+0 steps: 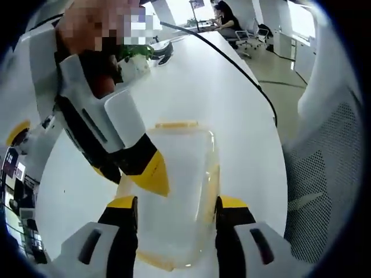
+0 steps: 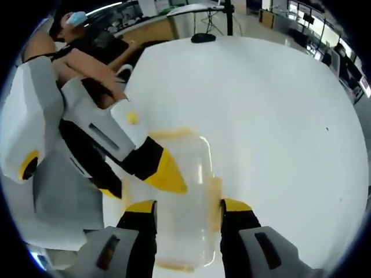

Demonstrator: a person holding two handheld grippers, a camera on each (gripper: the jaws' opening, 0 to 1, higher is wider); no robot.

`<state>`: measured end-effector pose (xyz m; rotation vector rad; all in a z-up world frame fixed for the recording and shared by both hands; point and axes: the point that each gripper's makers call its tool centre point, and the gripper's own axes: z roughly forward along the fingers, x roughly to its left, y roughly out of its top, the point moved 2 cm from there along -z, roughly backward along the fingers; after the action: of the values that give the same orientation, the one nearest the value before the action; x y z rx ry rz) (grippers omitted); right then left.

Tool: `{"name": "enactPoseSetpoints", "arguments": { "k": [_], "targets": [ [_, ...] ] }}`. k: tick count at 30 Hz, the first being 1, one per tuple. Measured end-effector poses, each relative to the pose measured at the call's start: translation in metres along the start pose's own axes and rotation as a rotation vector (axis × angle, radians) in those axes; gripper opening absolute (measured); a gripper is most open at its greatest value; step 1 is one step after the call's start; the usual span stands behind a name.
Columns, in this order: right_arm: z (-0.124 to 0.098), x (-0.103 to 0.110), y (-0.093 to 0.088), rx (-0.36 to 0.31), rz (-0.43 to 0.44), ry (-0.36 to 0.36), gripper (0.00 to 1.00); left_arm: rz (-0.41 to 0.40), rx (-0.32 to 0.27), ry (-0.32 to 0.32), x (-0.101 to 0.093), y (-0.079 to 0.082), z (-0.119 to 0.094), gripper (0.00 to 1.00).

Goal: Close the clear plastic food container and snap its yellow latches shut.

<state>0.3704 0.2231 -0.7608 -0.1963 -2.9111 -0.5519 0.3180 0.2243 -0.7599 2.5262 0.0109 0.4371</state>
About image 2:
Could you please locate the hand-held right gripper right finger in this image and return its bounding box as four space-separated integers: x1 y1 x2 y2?
219 198 321 278

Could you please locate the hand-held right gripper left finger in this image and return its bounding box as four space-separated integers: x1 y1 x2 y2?
83 199 159 278

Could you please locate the clear container with yellow buckle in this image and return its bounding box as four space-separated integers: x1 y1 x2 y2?
122 126 225 274

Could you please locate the grey mesh office chair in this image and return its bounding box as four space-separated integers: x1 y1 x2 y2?
24 156 106 252

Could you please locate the person's head with blue mask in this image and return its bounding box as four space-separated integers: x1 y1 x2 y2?
48 11 89 45

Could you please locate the black monitor stand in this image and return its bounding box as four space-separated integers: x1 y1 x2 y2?
190 0 235 45

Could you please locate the wooden cabinet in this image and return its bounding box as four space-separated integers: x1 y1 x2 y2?
258 8 275 30

